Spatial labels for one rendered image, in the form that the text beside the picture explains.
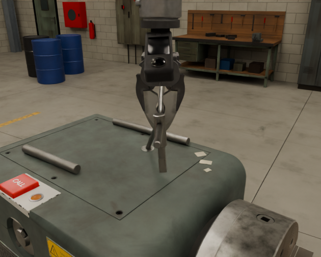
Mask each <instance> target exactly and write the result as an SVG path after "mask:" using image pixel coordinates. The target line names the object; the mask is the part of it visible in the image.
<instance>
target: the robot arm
mask: <svg viewBox="0 0 321 257"><path fill-rule="evenodd" d="M136 6H140V8H139V13H140V17H141V18H142V19H143V20H141V28H145V29H151V32H147V33H146V37H145V52H143V54H142V55H141V59H142V61H141V63H140V64H139V66H141V68H142V69H141V73H137V74H136V77H137V83H136V94H137V98H138V100H139V103H140V105H141V107H142V109H143V111H144V113H145V115H146V117H147V120H148V121H149V123H150V125H151V127H152V128H153V129H154V123H153V115H154V114H155V113H158V111H157V110H156V104H157V103H158V94H157V93H156V92H154V91H153V89H154V87H155V86H165V87H166V88H167V89H168V91H167V92H165V93H164V94H163V103H164V105H165V110H164V112H163V113H164V114H165V119H166V131H167V129H168V128H169V127H170V125H171V123H172V121H173V119H174V117H175V115H176V113H177V111H178V109H179V107H180V104H181V102H182V100H183V97H184V93H185V85H184V73H180V71H179V67H180V66H181V63H180V62H179V54H178V52H173V47H172V33H171V31H170V29H173V28H180V20H178V18H180V17H181V9H182V0H136Z"/></svg>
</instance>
